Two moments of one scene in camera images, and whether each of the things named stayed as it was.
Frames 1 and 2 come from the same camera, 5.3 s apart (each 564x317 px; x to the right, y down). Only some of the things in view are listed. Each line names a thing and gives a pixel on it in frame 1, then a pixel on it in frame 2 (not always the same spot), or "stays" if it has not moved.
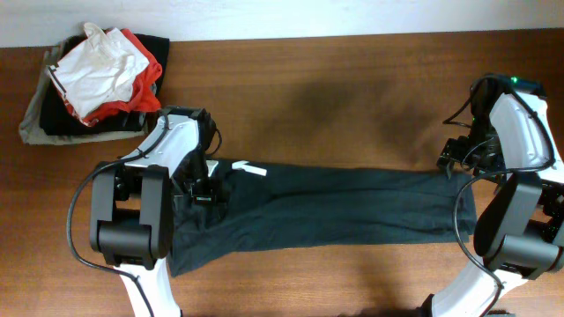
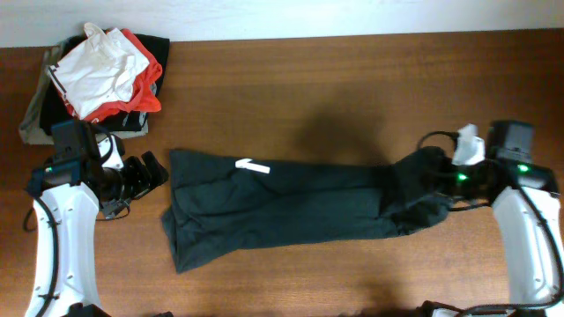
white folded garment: (100, 70) stays
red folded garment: (144, 99) stays
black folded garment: (59, 117) stays
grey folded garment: (31, 130) stays
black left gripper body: (194, 174) -> (133, 181)
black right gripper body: (478, 150) -> (460, 181)
